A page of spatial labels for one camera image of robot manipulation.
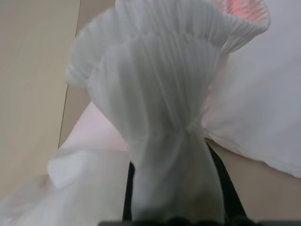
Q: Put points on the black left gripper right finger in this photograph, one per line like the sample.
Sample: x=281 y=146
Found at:
x=229 y=195

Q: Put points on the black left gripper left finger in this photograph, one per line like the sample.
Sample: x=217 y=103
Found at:
x=129 y=195

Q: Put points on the white pleated fabric garment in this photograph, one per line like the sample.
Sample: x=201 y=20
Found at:
x=164 y=94

